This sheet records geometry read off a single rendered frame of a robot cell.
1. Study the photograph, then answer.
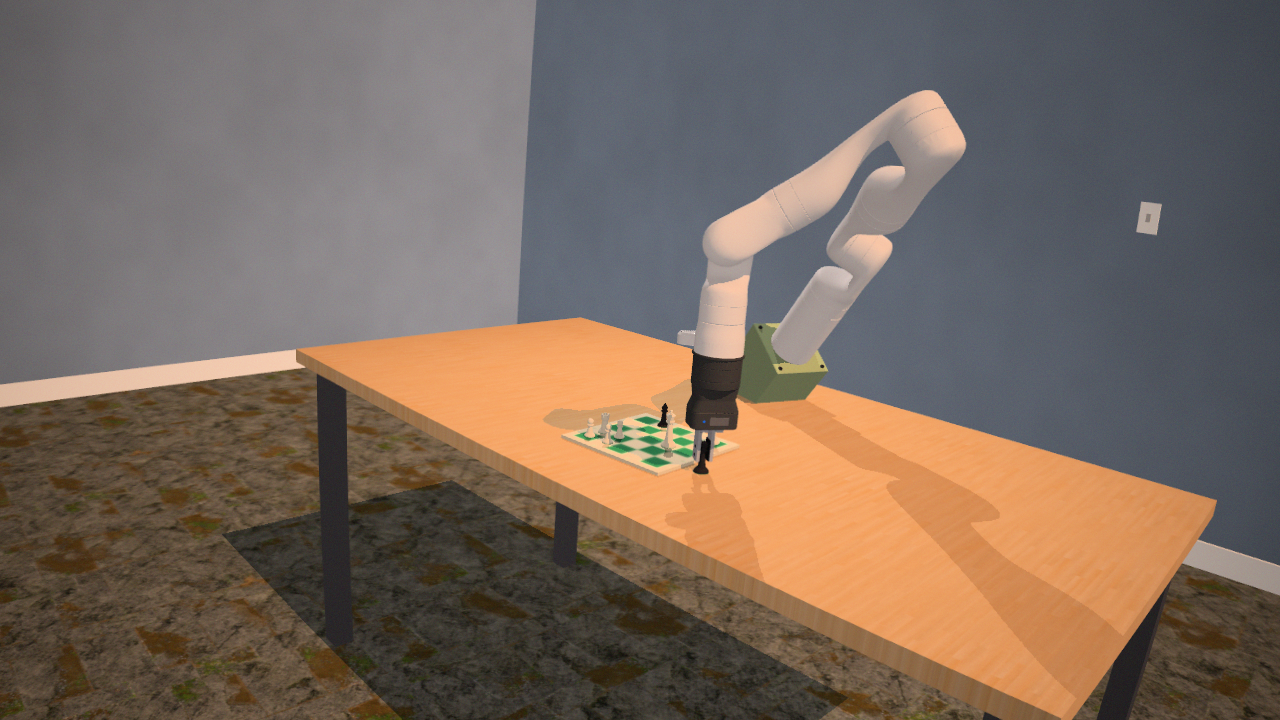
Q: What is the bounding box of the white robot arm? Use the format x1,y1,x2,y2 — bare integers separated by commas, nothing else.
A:
698,90,966,365

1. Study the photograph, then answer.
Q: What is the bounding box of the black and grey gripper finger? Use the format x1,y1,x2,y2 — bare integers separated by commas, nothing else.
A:
692,430,708,462
707,430,724,462

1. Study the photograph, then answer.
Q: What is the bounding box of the green and cream chessboard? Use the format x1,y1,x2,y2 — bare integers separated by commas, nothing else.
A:
561,413,740,477

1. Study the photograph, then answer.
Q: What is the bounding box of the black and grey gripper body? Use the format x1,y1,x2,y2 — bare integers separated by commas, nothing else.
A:
677,319,745,430

